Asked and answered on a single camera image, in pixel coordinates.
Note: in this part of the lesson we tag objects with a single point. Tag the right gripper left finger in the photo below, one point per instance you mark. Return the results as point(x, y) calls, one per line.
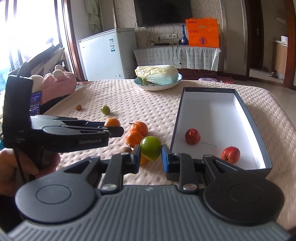
point(119, 165)

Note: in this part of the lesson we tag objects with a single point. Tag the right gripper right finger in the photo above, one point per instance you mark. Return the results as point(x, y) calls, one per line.
point(183, 164)

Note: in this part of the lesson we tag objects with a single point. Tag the brown kiwi fruit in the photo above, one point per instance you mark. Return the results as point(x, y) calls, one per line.
point(126, 150)

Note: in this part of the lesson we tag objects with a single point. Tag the yellow orange tomato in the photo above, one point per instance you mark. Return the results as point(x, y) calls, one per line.
point(143, 160)

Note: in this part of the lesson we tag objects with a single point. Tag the red tomato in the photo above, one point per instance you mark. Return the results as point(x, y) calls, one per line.
point(192, 136)
point(231, 155)

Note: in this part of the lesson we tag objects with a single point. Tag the green tomato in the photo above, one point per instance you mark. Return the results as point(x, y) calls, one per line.
point(151, 147)
point(105, 110)

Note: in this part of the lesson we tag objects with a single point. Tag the mandarin orange with stem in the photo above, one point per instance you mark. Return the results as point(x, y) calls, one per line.
point(140, 127)

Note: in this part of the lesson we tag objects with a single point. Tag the round orange tomato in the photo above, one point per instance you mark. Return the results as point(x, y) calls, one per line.
point(112, 122)

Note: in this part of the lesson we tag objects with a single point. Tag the small brown longan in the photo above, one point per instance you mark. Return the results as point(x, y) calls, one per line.
point(78, 107)

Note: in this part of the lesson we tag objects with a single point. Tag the wooden kitchen cabinet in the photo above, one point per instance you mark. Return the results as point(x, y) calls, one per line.
point(279, 61)

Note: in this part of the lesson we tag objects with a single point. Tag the person's left hand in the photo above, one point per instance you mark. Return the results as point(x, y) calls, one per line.
point(15, 162)

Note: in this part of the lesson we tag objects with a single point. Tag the smartphone with lit screen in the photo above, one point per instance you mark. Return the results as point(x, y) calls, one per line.
point(35, 103)

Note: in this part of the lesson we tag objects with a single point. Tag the pink quilted table cover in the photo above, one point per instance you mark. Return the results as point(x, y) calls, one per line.
point(159, 111)

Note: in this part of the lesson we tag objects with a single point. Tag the pink plush toy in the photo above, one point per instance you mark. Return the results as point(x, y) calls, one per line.
point(53, 85)

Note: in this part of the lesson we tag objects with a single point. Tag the grey rectangular box tray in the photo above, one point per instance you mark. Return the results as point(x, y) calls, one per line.
point(223, 120)

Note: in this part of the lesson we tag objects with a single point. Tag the light blue ceramic plate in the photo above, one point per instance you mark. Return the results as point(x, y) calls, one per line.
point(155, 87)

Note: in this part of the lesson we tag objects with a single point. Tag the purple plastic object on floor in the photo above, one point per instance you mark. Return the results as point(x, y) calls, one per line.
point(208, 79)

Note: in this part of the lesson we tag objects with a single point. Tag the napa cabbage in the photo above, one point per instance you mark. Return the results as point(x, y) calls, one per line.
point(157, 74)

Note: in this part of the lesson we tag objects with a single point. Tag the cloth covered tv cabinet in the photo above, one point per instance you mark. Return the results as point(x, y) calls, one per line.
point(182, 57)

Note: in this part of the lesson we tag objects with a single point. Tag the white chest freezer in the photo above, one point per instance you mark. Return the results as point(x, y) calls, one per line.
point(109, 54)

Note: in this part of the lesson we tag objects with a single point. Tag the blue glass bottle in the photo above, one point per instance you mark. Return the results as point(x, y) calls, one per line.
point(183, 41)

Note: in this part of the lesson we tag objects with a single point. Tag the orange gift box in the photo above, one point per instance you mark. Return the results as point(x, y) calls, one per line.
point(203, 32)

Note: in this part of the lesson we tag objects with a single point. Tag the tied beige curtain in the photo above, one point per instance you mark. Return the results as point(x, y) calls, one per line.
point(92, 7)

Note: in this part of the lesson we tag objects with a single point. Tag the white wall power strip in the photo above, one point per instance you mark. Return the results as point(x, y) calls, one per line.
point(167, 37)

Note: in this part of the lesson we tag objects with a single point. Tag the wall mounted black television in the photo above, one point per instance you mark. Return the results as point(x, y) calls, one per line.
point(158, 12)

